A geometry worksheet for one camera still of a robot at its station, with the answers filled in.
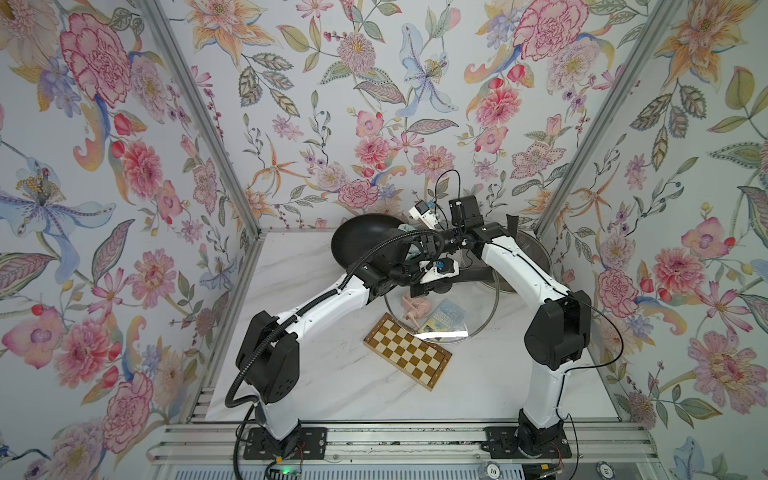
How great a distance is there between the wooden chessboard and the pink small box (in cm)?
7

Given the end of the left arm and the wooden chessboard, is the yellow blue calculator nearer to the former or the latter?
the wooden chessboard

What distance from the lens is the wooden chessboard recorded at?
0.85m

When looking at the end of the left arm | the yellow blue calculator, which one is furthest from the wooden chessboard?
the end of the left arm

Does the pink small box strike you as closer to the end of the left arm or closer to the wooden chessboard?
the wooden chessboard

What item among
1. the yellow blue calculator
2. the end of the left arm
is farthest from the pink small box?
the end of the left arm

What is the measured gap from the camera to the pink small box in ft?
3.12

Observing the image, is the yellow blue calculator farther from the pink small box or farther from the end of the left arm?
the end of the left arm
